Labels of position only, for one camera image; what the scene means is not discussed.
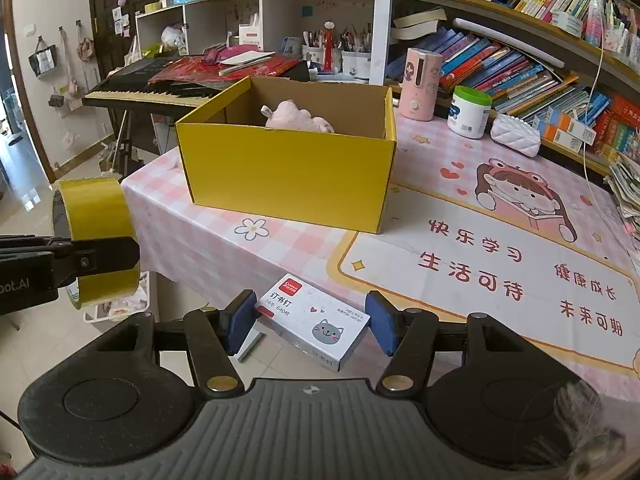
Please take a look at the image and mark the white booklet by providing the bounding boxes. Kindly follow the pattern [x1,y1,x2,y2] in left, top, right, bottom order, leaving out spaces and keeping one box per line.
[218,50,276,77]

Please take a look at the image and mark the black white tote bag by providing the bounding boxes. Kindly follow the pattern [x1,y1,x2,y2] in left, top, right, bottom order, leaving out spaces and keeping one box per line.
[28,35,57,80]

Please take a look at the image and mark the black keyboard stand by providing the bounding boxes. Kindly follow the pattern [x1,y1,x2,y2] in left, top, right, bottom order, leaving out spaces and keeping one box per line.
[100,107,146,176]

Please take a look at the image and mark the white cat print staple box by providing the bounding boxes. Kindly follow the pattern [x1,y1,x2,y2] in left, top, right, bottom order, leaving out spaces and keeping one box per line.
[254,274,372,372]

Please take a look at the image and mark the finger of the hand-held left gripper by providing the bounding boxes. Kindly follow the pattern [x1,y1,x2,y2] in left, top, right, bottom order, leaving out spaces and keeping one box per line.
[0,235,142,291]

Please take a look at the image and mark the orange white carton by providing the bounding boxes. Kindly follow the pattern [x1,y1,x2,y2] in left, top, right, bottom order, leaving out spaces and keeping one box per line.
[532,119,583,153]
[545,107,598,143]

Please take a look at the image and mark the thick cream paged book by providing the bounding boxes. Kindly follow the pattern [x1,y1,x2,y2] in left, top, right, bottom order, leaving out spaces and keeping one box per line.
[392,7,448,41]

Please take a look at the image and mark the black electronic keyboard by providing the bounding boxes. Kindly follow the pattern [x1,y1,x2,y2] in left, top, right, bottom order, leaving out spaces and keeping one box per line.
[81,57,311,108]

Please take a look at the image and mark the yellow cardboard box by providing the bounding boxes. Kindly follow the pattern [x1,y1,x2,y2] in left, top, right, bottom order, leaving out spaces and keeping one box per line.
[175,76,398,235]

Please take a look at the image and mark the dark wooden door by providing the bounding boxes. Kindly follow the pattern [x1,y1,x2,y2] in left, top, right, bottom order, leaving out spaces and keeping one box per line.
[90,0,146,68]

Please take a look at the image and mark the white paper bag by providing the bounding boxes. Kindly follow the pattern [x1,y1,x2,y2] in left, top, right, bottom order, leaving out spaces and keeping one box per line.
[238,15,262,48]

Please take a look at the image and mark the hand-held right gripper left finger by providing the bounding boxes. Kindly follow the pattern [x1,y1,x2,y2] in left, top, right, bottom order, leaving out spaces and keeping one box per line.
[85,290,257,396]

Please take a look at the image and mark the pastel spray bottle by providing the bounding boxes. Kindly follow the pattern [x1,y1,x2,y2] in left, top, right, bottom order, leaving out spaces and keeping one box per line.
[585,0,606,48]

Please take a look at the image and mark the grey staple strip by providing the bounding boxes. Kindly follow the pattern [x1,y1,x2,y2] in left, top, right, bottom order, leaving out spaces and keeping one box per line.
[236,327,265,362]

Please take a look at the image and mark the red tassel ornament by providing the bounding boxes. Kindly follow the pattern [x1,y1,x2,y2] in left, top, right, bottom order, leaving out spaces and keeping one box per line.
[322,21,335,72]

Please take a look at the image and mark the wooden bookshelf white post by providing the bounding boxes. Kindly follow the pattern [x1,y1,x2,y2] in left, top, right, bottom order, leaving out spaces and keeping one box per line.
[371,0,640,181]

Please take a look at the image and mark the grey fuzzy cloth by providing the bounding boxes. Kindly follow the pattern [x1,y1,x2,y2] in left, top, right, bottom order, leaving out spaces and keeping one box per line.
[530,385,626,480]

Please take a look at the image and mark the white pink plastic bag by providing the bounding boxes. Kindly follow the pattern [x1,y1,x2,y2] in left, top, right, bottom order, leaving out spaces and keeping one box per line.
[161,22,190,56]

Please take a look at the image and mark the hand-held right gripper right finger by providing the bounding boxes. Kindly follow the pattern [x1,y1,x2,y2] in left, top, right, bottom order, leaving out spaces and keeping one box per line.
[364,291,541,397]

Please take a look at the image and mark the pink paw plush toy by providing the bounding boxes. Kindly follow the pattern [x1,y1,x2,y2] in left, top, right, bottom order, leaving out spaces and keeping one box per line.
[261,100,335,134]

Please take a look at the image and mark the row of leaning books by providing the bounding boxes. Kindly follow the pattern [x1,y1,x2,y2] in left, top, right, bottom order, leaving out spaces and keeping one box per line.
[385,25,611,126]

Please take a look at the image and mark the white cable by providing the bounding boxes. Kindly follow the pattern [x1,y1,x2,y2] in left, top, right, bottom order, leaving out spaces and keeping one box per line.
[581,0,607,177]

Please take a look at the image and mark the stack of papers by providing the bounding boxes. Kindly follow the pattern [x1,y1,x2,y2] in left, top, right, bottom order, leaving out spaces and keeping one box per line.
[604,152,640,241]

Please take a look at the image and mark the white rolled paper tube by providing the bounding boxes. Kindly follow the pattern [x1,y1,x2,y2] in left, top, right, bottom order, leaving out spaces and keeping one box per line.
[452,17,566,68]

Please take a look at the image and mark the white jar green lid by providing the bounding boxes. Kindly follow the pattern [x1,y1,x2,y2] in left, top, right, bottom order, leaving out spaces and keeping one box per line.
[446,86,493,140]

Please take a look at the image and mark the red boxed book set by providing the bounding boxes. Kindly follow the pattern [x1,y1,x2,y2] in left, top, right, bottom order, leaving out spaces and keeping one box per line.
[590,94,640,161]

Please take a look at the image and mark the red plastic bags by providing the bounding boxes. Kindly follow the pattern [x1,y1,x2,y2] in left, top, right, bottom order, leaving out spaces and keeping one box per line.
[150,45,306,86]

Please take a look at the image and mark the white quilted pouch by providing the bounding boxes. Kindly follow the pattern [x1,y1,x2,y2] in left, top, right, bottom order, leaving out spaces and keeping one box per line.
[490,112,542,157]

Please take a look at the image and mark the yellow tape roll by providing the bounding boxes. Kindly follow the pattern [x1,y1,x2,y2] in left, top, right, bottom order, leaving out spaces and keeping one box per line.
[51,177,142,310]

